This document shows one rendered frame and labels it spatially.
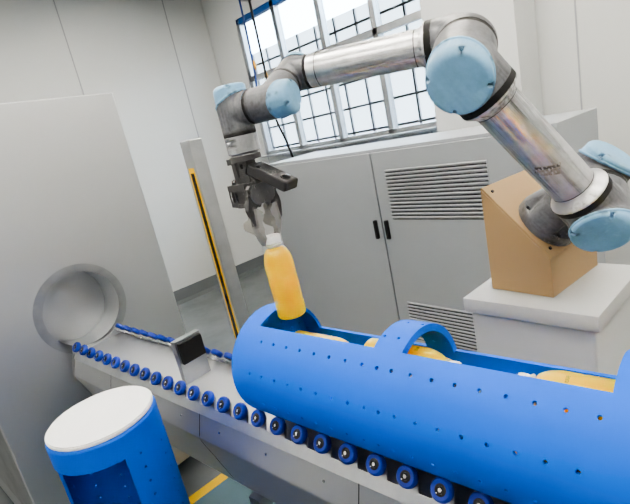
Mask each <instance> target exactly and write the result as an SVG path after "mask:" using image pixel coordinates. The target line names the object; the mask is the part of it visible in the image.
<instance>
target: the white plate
mask: <svg viewBox="0 0 630 504"><path fill-rule="evenodd" d="M152 402H153V396H152V393H151V391H150V390H149V389H147V388H145V387H141V386H124V387H118V388H114V389H110V390H107V391H104V392H101V393H99V394H96V395H94V396H91V397H89V398H87V399H85V400H83V401H81V402H80V403H78V404H76V405H74V406H73V407H71V408H70V409H68V410H67V411H65V412H64V413H63V414H62V415H60V416H59V417H58V418H57V419H56V420H55V421H54V422H53V423H52V424H51V426H50V427H49V429H48V430H47V432H46V434H45V443H46V445H47V447H48V448H50V449H51V450H54V451H59V452H71V451H78V450H82V449H86V448H90V447H93V446H96V445H98V444H101V443H103V442H105V441H108V440H110V439H112V438H114V437H116V436H117V435H119V434H121V433H123V432H124V431H126V430H127V429H129V428H130V427H132V426H133V425H134V424H135V423H137V422H138V421H139V420H140V419H141V418H142V417H143V416H144V415H145V414H146V413H147V411H148V410H149V408H150V406H151V404H152Z"/></svg>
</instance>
